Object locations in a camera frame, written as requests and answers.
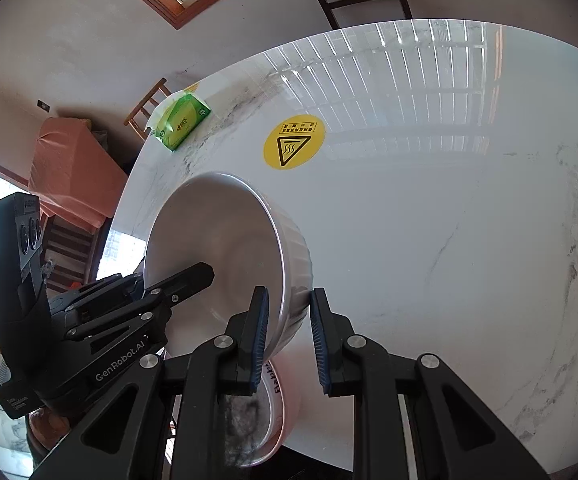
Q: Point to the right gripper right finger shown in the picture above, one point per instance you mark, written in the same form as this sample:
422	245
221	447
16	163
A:
413	418

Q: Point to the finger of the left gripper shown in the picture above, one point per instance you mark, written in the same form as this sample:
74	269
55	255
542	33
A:
115	289
179	287

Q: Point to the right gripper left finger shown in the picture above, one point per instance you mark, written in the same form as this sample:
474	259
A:
167	412

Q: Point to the white bowl Dog print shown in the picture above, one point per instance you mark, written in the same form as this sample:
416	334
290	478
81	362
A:
254	424

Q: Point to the white ribbed bowl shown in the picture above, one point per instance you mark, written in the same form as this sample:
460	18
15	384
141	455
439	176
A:
248	240

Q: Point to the large pink bowl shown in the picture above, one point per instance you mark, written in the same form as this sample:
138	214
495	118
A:
290	397

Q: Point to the left hand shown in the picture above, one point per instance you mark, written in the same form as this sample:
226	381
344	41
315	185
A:
47	427

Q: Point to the dark wooden bench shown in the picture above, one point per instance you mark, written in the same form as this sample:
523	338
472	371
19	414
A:
74	253

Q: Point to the orange cloth covered object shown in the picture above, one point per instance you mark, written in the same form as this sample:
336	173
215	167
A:
74	177

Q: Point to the light wooden chair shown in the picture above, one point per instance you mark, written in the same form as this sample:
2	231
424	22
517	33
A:
142	111

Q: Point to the green tissue pack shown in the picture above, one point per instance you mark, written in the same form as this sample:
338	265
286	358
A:
179	119

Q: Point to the yellow hot warning sticker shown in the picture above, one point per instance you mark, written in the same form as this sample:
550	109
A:
294	141

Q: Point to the black wall switch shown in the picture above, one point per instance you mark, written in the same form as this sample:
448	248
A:
43	106

